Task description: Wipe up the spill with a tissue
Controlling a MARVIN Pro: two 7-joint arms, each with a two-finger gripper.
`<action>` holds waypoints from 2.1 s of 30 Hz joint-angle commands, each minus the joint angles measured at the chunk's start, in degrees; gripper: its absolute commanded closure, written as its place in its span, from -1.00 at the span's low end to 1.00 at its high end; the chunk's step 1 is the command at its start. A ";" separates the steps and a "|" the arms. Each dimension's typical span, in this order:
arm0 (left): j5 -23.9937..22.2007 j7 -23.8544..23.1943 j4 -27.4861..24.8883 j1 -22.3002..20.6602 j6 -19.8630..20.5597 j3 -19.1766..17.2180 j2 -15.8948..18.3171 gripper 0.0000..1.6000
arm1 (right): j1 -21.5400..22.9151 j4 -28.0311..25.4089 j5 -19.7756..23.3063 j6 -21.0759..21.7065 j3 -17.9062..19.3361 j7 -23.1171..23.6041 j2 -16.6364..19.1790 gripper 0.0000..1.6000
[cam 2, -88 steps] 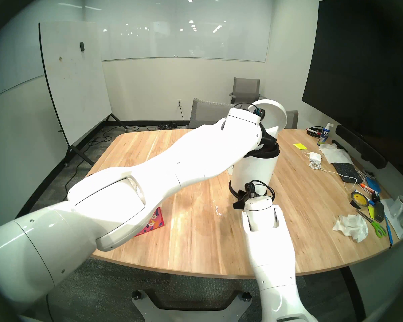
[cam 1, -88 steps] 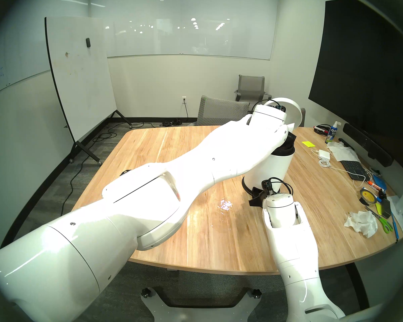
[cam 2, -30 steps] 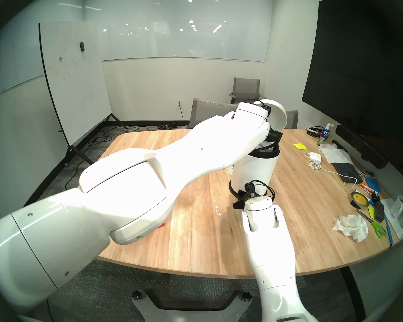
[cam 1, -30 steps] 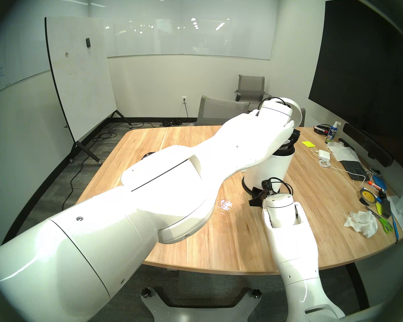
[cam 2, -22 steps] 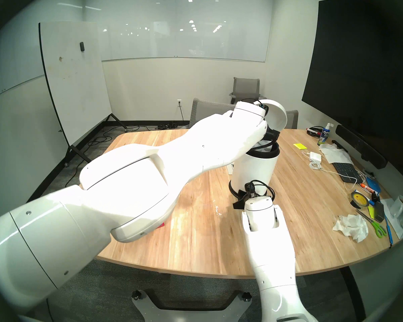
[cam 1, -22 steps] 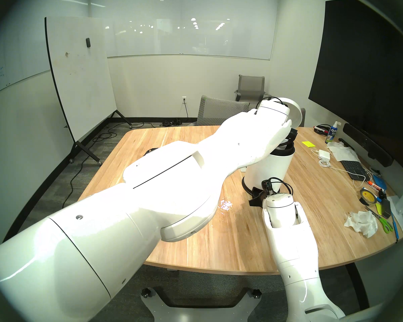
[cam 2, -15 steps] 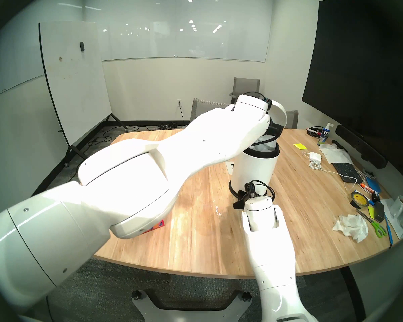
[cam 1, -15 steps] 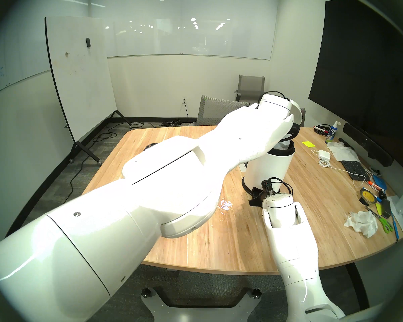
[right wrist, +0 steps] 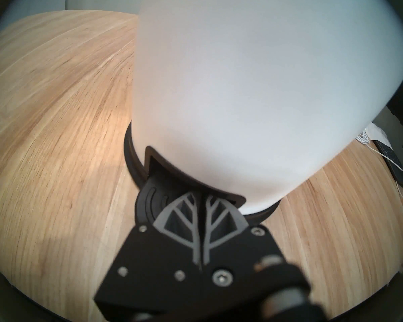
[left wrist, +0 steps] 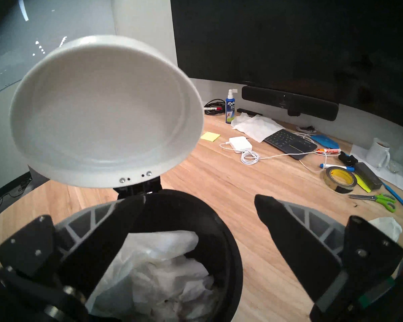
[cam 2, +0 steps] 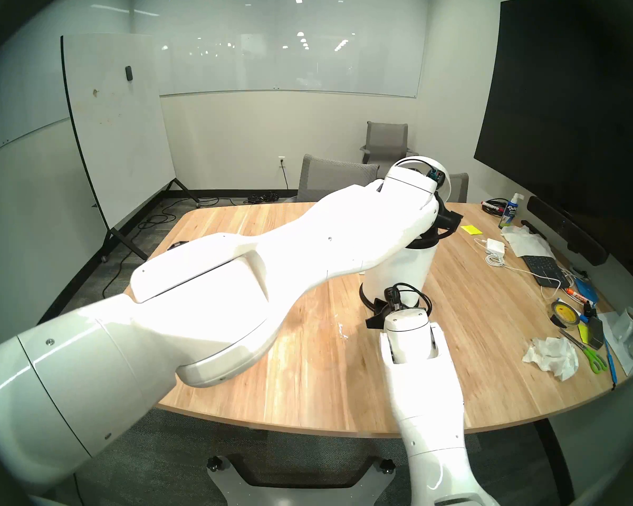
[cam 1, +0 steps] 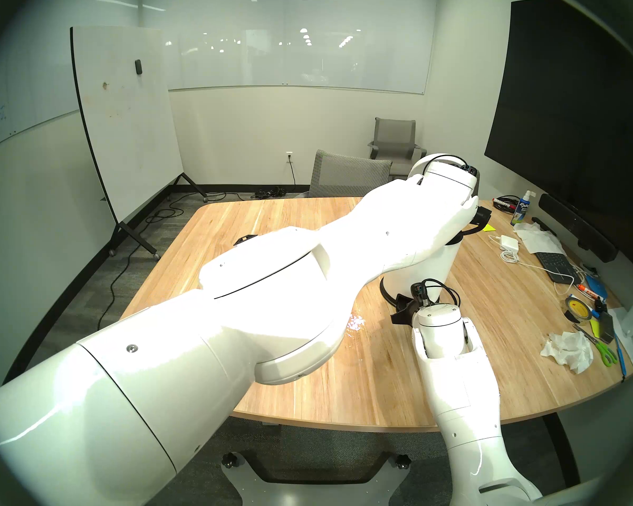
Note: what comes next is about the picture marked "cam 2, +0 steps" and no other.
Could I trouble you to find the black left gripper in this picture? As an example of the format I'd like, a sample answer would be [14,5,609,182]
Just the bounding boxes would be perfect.
[406,191,464,250]

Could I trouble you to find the white charger cable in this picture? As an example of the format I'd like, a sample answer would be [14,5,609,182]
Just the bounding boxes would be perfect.
[474,239,568,300]

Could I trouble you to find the black braided left gripper cable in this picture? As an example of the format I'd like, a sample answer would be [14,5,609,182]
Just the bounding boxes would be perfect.
[406,230,439,250]

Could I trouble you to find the wide glass wall whiteboard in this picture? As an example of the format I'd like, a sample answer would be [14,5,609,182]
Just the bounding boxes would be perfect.
[132,0,430,98]

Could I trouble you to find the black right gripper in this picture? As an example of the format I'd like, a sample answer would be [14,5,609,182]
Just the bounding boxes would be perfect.
[366,298,397,331]

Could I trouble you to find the blue plastic item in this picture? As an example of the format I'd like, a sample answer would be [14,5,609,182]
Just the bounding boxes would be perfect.
[574,278,598,305]

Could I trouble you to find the white mug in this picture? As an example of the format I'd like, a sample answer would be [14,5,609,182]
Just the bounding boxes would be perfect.
[612,307,633,343]

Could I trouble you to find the whiteboard cleaner spray bottle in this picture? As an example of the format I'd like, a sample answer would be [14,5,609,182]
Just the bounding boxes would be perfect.
[498,193,524,230]

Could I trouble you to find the flat white paper towel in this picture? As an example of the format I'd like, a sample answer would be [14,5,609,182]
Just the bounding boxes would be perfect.
[500,226,553,258]

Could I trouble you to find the white pedal trash can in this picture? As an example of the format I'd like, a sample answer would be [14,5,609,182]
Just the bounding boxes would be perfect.
[359,156,452,308]

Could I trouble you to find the grey office chair with armrests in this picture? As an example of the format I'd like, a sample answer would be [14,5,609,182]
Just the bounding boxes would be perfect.
[360,121,419,166]

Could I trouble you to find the black felt eraser block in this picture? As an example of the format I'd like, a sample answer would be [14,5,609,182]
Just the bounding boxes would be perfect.
[586,316,605,350]

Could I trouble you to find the black tape roll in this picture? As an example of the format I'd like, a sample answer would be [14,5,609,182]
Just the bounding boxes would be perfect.
[551,298,581,329]

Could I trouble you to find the rolling whiteboard on stand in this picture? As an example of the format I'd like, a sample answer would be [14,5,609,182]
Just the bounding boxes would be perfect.
[61,33,201,263]

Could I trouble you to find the large black wall screen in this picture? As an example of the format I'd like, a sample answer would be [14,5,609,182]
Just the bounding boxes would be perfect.
[474,0,633,268]

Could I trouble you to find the black braided right gripper cable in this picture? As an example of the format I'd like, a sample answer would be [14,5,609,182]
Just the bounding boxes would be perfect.
[396,282,433,314]

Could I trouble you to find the crumpled white tissue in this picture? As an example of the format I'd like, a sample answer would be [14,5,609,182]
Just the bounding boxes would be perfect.
[522,336,579,382]

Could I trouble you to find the black keyboard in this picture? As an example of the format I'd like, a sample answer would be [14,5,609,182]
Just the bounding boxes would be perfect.
[522,255,569,288]

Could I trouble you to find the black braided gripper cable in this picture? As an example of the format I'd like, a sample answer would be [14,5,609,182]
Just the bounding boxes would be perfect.
[406,230,439,250]
[396,282,433,314]

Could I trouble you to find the white paper sheet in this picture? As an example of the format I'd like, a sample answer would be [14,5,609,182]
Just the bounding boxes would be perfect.
[596,310,633,376]

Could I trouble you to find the blue pen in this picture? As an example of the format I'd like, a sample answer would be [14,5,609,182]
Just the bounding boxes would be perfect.
[603,337,618,387]

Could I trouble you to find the grey mesh office chair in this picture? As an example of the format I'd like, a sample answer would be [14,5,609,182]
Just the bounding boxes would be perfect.
[295,154,379,202]
[447,173,469,203]

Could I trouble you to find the black video sound bar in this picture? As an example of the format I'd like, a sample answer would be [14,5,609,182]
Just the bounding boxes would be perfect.
[526,196,609,266]

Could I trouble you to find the green handled scissors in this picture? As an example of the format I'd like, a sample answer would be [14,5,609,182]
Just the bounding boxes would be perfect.
[558,328,607,374]

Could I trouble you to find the written wall whiteboard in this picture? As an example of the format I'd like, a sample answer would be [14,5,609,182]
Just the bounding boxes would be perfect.
[0,46,69,160]

